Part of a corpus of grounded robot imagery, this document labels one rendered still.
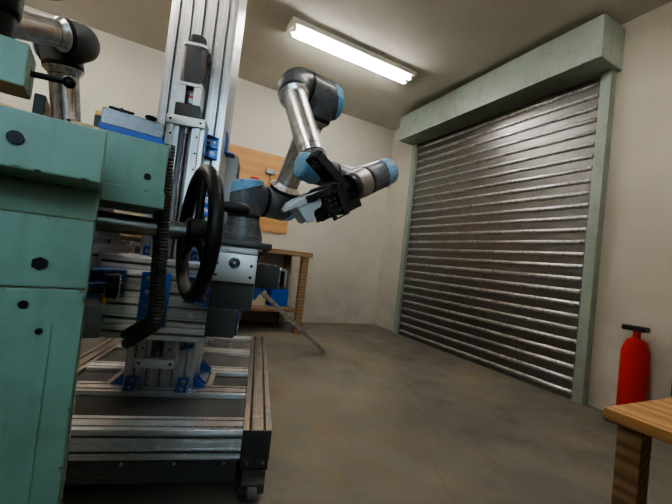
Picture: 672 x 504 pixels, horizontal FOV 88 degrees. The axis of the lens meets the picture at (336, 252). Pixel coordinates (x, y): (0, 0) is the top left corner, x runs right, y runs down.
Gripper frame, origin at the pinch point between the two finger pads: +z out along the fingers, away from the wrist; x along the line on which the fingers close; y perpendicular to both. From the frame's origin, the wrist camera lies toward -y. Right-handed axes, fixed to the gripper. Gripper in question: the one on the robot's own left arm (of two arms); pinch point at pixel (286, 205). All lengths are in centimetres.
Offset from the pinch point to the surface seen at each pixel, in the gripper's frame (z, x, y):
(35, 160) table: 37.4, -19.5, -16.2
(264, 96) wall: -200, 300, -93
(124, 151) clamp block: 24.6, 2.7, -18.9
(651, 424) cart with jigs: -32, -51, 63
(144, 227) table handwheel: 26.3, 7.7, -5.8
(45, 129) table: 35.3, -19.6, -18.9
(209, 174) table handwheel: 13.4, -0.2, -11.0
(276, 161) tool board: -183, 297, -21
